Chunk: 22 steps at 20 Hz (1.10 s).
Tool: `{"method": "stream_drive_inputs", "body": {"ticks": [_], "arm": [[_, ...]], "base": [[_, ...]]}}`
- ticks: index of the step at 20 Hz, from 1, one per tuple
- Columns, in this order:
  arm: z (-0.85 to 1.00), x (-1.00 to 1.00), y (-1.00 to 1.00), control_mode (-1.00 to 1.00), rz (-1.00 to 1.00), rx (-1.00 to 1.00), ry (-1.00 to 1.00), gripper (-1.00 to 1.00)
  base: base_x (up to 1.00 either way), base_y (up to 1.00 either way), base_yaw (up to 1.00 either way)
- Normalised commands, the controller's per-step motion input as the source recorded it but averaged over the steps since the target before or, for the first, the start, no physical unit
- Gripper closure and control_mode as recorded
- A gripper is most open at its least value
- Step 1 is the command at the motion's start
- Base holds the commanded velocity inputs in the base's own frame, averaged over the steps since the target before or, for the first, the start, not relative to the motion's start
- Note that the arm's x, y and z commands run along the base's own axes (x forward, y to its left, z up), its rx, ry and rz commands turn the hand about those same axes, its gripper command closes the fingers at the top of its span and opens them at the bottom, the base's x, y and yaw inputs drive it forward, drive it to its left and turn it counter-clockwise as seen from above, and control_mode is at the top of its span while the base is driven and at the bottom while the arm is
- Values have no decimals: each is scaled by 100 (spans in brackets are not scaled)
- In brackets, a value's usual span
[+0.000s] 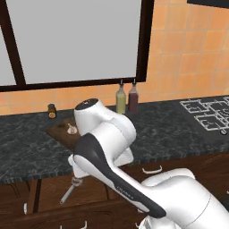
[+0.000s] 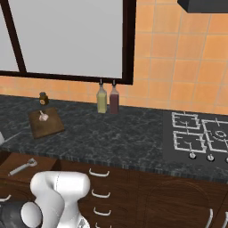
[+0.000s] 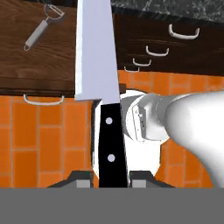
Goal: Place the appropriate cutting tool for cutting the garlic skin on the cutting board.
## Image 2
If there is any open brown wooden drawer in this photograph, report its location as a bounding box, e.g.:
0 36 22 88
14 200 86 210
0 151 60 184

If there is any white garlic bulb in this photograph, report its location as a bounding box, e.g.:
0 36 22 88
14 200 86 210
38 110 49 123

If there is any small amber jar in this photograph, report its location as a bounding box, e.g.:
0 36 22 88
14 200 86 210
38 92 50 106

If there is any dark red bottle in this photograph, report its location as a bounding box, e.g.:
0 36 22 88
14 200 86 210
109 79 120 115

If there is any white cupboard door handle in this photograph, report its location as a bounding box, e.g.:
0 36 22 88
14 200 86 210
205 208 215 228
220 211 228 228

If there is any dark grey range hood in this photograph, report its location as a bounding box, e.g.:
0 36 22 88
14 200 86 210
176 0 228 14

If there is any black gas hob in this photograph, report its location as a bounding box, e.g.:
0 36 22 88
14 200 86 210
162 110 228 168

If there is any dark framed window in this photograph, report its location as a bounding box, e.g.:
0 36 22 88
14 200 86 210
0 0 137 86

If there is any yellow oil bottle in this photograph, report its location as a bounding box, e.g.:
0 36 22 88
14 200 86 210
96 78 108 114

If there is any brown cupboard door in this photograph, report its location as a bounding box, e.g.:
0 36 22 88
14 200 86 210
143 173 221 228

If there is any brown wooden cutting board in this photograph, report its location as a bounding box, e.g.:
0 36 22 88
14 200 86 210
28 107 66 140

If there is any silver peeler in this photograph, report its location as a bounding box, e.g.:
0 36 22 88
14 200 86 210
7 158 38 177

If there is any brown drawer front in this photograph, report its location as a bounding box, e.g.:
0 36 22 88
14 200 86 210
83 182 146 210
78 201 146 228
58 159 147 191

